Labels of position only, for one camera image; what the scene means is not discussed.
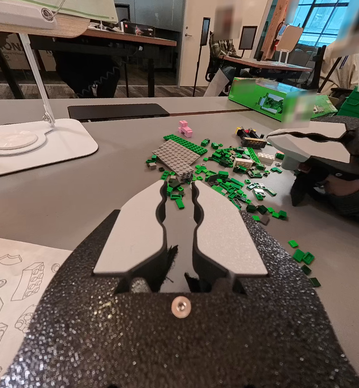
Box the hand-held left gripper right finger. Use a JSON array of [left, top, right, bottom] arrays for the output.
[[192, 180, 268, 287]]

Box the white book stand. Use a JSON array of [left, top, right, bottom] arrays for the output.
[[0, 0, 99, 179]]

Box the wooden background desk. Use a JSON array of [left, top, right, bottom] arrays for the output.
[[0, 27, 177, 99]]

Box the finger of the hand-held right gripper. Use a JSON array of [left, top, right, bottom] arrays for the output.
[[267, 136, 352, 171], [267, 122, 349, 141]]

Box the pink brick pig figure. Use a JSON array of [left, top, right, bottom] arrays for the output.
[[177, 120, 194, 137]]

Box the pile of small green bricks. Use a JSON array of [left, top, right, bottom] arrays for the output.
[[146, 138, 288, 226]]

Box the white door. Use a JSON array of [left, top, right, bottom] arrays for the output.
[[181, 0, 216, 87]]

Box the dark grey yellow frame assembly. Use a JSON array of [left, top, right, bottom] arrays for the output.
[[235, 127, 266, 149]]

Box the grey studded plate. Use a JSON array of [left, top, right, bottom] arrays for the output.
[[160, 140, 200, 164], [152, 150, 195, 176]]

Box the black framed screen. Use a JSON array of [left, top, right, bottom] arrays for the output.
[[239, 26, 258, 50]]

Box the green cardboard set box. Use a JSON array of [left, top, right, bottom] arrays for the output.
[[227, 77, 338, 122]]

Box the black tablet on pole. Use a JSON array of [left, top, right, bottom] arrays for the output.
[[193, 18, 211, 97]]

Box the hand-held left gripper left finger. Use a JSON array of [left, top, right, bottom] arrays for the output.
[[93, 180, 168, 287]]

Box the large green studded plate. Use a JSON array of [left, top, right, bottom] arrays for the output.
[[163, 134, 208, 156]]

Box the grey desk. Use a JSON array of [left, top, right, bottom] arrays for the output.
[[0, 96, 359, 388]]

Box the brown top background desk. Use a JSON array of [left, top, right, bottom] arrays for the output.
[[219, 55, 313, 79]]

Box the white flat board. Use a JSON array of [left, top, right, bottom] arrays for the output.
[[204, 69, 229, 97]]

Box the large window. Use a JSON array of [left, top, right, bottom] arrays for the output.
[[284, 0, 351, 53]]

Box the paper sheet with brick drawings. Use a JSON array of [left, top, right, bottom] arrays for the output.
[[0, 236, 74, 388]]

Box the person's right hand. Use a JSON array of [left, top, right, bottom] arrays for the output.
[[323, 175, 359, 197]]

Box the green printed instruction booklet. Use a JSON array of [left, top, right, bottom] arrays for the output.
[[0, 0, 119, 23]]

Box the black product box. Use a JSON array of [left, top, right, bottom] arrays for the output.
[[120, 21, 156, 37]]

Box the black desk cable cover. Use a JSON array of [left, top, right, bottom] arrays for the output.
[[67, 103, 170, 122]]

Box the dark zigzag patterned cloth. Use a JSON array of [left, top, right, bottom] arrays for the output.
[[54, 50, 121, 98]]

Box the person's right forearm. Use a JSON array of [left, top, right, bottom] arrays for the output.
[[328, 182, 359, 226]]

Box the wooden pillar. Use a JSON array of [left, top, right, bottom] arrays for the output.
[[262, 0, 292, 61]]

